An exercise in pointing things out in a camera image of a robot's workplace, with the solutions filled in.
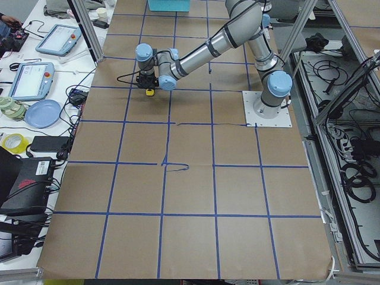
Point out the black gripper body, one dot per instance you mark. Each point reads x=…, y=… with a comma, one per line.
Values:
x=148, y=82

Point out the light blue plastic bin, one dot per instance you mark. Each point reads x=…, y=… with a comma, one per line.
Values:
x=169, y=5

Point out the upper teach pendant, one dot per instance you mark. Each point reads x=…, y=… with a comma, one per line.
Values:
x=60, y=40

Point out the teach pendant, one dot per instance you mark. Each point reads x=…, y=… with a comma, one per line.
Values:
x=32, y=81
x=60, y=40

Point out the blue plastic plate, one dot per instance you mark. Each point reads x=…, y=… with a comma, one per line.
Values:
x=43, y=113

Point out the lower teach pendant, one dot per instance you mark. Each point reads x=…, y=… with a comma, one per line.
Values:
x=32, y=81

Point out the black power adapter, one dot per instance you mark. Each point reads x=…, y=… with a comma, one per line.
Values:
x=48, y=144

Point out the green tape rolls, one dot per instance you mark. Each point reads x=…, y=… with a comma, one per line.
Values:
x=13, y=109

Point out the yellow tape roll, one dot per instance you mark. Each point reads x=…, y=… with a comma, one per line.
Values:
x=15, y=143

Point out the black computer box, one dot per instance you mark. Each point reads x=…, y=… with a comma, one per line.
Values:
x=23, y=185

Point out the aluminium frame post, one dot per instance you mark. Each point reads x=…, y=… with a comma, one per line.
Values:
x=86, y=26

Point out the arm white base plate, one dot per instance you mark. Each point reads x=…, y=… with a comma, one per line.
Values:
x=258, y=114

